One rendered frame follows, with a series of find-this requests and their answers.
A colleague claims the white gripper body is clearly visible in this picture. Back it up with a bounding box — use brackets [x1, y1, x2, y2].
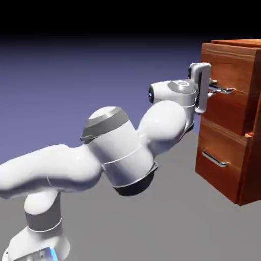
[188, 62, 212, 114]

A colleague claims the curved silver drawer handle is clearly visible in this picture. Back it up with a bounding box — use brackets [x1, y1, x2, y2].
[212, 86, 237, 94]

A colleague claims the wooden drawer front with knot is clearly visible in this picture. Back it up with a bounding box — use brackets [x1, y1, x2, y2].
[198, 42, 258, 136]

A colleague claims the brown wooden cabinet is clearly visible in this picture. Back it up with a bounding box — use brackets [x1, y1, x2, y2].
[195, 38, 261, 206]

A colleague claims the plain wooden drawer front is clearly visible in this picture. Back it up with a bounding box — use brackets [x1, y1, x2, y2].
[195, 116, 252, 205]

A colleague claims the straight silver drawer handle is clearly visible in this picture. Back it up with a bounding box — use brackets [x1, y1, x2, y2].
[202, 150, 230, 168]

